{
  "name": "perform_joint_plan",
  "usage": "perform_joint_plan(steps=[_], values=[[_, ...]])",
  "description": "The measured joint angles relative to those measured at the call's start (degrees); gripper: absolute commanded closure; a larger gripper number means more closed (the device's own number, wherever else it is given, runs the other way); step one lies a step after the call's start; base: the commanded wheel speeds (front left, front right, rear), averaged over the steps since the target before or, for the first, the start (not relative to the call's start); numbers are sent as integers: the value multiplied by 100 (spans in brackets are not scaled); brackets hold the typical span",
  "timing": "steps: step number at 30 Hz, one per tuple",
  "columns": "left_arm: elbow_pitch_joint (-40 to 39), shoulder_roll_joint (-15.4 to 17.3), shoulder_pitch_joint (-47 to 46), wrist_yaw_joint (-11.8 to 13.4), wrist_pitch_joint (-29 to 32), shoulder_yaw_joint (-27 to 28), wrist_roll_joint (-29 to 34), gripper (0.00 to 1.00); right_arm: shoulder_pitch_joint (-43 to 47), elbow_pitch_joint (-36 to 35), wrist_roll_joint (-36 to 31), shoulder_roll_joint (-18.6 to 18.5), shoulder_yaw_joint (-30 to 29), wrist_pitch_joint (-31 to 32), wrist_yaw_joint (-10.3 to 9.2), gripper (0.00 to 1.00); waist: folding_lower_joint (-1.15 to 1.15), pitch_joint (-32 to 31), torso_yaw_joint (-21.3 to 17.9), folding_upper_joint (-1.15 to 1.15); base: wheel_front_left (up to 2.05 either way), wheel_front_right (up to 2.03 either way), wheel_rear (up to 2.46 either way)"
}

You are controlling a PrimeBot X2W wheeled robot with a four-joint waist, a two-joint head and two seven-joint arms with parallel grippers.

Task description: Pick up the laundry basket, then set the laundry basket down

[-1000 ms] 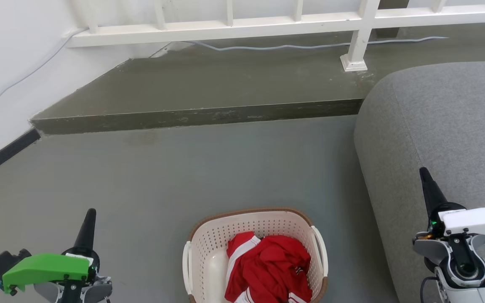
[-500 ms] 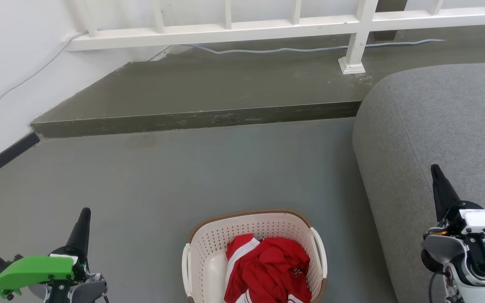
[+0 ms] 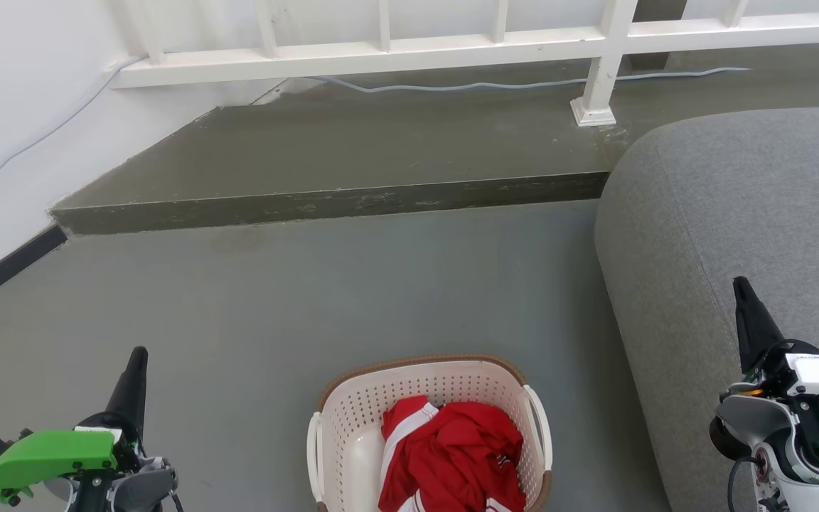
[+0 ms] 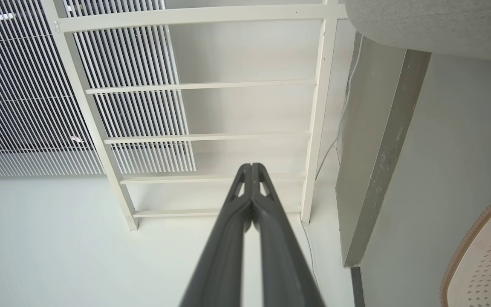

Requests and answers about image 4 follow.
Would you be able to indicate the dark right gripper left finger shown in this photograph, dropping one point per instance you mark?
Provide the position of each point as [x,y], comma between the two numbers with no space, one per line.
[220,264]

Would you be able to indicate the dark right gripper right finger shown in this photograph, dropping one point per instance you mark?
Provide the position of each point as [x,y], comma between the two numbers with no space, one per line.
[284,264]

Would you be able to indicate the cream perforated laundry basket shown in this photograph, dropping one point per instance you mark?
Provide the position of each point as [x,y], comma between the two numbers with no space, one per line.
[480,264]

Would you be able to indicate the black skirting board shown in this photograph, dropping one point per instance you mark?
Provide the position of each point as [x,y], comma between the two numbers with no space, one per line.
[357,288]

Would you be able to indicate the raised grey concrete step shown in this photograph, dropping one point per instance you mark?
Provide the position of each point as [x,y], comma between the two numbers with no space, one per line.
[369,149]

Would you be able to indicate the white metal railing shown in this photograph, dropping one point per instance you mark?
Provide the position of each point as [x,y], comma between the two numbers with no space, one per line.
[203,13]

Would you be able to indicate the white slatted ceiling grille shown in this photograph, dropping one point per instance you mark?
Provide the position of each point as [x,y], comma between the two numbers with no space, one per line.
[15,85]

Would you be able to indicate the grey fabric sofa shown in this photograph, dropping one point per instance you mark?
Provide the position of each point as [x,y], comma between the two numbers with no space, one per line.
[441,21]

